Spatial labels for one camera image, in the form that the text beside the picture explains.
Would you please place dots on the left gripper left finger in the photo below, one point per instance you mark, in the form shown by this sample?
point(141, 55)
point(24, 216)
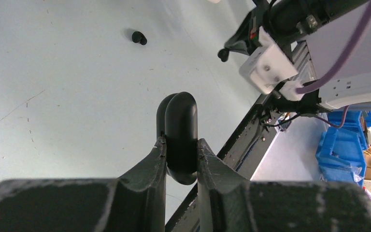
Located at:
point(133, 202)

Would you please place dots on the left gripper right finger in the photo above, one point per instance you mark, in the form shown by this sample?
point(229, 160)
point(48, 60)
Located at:
point(229, 202)

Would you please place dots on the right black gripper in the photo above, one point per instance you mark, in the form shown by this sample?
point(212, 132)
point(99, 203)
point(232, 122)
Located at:
point(284, 21)

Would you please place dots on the black earbud charging case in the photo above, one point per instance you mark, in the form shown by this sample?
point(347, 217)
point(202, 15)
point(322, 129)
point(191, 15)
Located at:
point(177, 122)

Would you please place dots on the black earbud pair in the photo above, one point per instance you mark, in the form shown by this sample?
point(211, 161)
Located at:
point(139, 38)

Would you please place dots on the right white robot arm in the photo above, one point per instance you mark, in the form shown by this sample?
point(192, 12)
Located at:
point(338, 34)

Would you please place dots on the blue storage bins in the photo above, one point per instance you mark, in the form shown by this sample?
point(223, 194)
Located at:
point(340, 153)

